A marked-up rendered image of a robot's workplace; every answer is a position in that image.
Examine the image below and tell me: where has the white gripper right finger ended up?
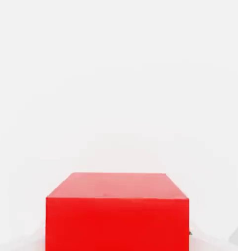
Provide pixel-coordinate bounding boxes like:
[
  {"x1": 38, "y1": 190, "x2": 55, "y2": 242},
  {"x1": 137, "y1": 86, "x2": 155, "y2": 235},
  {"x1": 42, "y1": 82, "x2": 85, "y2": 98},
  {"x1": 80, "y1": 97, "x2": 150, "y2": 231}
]
[{"x1": 188, "y1": 222, "x2": 232, "y2": 251}]

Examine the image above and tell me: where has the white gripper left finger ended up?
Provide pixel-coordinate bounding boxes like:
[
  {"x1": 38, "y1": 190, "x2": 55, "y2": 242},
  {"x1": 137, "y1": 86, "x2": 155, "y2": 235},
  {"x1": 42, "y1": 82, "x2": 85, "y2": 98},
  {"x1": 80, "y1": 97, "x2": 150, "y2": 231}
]
[{"x1": 10, "y1": 225, "x2": 46, "y2": 251}]

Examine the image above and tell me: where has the small red cube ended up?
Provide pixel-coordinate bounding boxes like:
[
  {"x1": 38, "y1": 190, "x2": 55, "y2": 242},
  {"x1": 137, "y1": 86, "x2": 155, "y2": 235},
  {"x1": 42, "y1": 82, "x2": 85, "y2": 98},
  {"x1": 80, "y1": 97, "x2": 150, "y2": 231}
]
[{"x1": 45, "y1": 172, "x2": 190, "y2": 251}]

